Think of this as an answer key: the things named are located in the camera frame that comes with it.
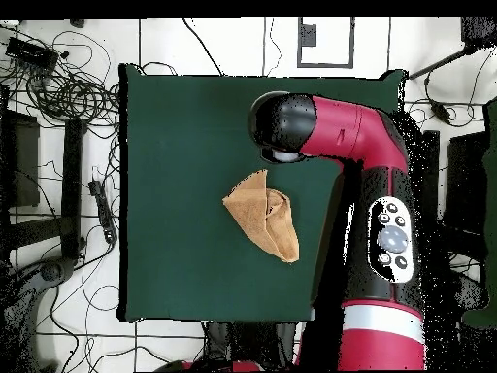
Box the tan terry towel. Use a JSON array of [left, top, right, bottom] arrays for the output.
[[221, 168, 301, 264]]

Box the dark flat box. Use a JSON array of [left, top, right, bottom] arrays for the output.
[[442, 131, 490, 234], [0, 110, 41, 209]]

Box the dark green table cloth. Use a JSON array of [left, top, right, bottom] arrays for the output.
[[117, 63, 407, 324]]

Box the black power strip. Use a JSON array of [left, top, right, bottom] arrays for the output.
[[87, 179, 118, 245]]

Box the black upright bar stand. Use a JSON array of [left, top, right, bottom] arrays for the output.
[[422, 129, 442, 219], [59, 118, 88, 261]]

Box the grey curved base foot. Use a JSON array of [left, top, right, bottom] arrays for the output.
[[0, 255, 77, 372], [453, 271, 490, 312]]

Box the dark grey power adapter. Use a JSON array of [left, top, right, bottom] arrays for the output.
[[428, 100, 453, 125]]

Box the dark tripod rod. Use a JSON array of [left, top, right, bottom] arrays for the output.
[[407, 16, 497, 81]]

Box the black electronics box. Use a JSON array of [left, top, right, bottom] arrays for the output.
[[5, 35, 59, 71]]

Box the tangle of black cables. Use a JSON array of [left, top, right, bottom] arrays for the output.
[[0, 22, 121, 129]]

